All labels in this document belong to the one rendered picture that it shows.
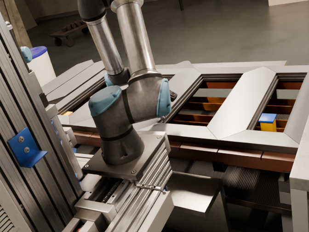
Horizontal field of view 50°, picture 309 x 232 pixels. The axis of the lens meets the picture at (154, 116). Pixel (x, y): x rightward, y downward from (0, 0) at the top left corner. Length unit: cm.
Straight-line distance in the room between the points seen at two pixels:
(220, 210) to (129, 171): 64
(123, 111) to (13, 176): 36
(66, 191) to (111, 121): 28
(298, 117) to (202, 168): 57
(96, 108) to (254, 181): 91
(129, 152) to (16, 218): 39
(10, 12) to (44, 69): 158
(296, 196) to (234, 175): 78
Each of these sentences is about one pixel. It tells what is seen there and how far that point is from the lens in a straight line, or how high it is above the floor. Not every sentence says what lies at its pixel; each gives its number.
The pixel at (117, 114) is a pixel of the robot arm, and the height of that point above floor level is 121.
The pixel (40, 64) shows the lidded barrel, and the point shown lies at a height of 54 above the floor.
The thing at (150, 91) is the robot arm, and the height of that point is 125.
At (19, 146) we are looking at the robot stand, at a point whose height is 125.
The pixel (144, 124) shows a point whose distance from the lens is 167.
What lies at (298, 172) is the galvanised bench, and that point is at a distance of 94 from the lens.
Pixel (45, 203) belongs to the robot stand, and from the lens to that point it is 110.
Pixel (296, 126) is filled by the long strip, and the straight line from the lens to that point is 146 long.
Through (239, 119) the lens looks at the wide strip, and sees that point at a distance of 154.
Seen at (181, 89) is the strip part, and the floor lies 86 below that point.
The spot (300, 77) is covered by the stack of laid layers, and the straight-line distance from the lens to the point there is 191.
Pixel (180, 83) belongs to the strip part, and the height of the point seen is 86.
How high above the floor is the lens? 166
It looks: 28 degrees down
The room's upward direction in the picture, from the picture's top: 16 degrees counter-clockwise
